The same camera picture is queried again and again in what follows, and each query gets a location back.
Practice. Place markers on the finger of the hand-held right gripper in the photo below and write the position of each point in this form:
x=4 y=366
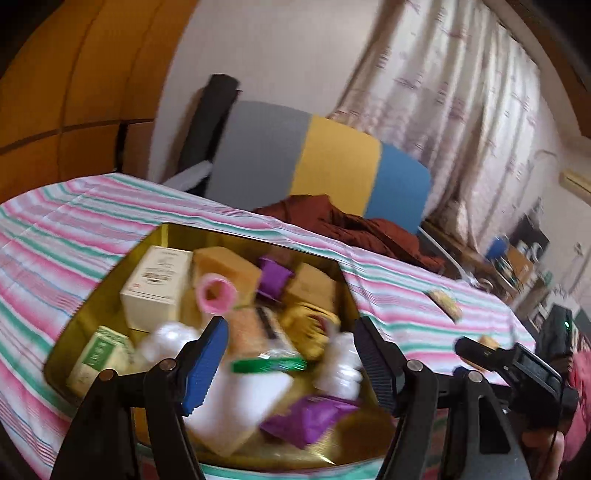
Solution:
x=475 y=353

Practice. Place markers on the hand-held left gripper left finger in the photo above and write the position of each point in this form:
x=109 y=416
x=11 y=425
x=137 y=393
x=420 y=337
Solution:
x=207 y=364

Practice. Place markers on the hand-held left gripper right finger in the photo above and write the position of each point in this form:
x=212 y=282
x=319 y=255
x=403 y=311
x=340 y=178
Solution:
x=376 y=364

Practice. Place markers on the white plastic packet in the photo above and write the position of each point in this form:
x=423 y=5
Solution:
x=339 y=369
x=168 y=341

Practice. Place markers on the white foam block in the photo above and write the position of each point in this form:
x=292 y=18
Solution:
x=240 y=401

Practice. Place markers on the rice cracker packet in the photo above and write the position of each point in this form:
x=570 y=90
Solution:
x=251 y=330

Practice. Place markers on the pink mesh roll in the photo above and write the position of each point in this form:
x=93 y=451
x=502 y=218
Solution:
x=207 y=307

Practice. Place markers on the yellow plush ball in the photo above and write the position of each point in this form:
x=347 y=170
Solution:
x=304 y=330

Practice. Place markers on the gold tin box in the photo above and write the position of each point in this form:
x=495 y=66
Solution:
x=355 y=443

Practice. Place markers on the purple snack packet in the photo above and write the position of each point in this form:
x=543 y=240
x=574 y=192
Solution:
x=309 y=420
x=274 y=277

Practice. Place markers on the cream cardboard box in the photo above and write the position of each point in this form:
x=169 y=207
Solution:
x=154 y=286

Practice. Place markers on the yellow sponge block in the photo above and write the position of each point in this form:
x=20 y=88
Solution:
x=488 y=342
x=445 y=303
x=231 y=267
x=314 y=286

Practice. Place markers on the green label packet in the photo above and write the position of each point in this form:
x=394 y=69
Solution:
x=99 y=360

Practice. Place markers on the person's right hand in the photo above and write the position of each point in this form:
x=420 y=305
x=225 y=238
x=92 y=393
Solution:
x=540 y=457

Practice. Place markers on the brown cardboard box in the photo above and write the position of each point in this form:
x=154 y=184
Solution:
x=519 y=263

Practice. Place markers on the wooden side table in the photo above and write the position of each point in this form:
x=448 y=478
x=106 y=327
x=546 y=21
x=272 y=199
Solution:
x=461 y=251

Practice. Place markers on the brown jacket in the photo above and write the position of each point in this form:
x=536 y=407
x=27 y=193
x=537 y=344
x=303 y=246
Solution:
x=369 y=235

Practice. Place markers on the dark shelf unit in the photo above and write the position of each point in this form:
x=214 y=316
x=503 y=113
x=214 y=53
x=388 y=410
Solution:
x=531 y=228

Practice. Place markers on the white foam tube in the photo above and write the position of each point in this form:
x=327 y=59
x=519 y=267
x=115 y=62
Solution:
x=191 y=175

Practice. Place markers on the cream air conditioner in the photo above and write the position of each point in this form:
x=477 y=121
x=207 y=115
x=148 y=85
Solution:
x=577 y=184

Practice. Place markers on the striped tablecloth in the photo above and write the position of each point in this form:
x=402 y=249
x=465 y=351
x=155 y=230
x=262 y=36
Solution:
x=69 y=221

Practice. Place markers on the grey yellow blue chair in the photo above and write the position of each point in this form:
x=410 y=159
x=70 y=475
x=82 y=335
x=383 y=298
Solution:
x=341 y=161

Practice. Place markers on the patterned curtain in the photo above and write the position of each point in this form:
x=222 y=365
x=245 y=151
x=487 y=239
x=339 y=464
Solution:
x=461 y=115

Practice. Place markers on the black rolled mat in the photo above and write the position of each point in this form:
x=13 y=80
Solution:
x=207 y=124

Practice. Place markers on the wooden wardrobe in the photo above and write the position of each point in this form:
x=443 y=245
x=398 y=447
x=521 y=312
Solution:
x=69 y=92

